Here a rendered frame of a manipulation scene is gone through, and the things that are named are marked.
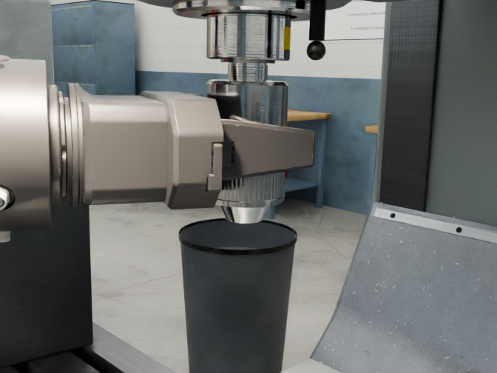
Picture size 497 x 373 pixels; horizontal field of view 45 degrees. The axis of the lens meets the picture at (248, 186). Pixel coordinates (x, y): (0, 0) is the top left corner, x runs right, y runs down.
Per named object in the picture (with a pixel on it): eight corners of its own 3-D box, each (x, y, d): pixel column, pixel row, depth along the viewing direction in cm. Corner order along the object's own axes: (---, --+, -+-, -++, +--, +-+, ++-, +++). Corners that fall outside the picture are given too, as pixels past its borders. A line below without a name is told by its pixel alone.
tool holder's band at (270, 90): (300, 98, 36) (300, 81, 36) (267, 101, 32) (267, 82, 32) (230, 95, 38) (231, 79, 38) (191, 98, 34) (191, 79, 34)
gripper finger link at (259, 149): (308, 175, 35) (203, 178, 33) (310, 119, 34) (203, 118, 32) (320, 180, 33) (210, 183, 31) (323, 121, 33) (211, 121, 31)
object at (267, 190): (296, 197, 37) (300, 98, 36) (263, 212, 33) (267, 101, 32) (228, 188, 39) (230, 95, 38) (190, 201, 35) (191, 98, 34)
